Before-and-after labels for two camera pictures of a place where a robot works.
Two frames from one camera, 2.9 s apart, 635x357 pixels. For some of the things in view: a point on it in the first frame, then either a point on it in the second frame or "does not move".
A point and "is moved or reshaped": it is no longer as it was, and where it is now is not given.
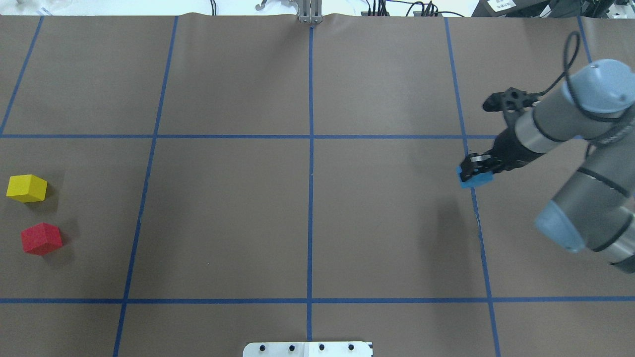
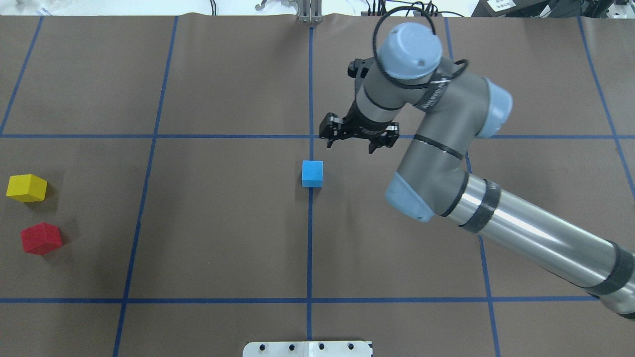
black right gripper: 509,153 to 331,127
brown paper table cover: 178,185 does not move
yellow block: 27,188 does not move
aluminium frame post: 310,11 does not move
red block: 41,239 does not move
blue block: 483,179 is moved or reshaped
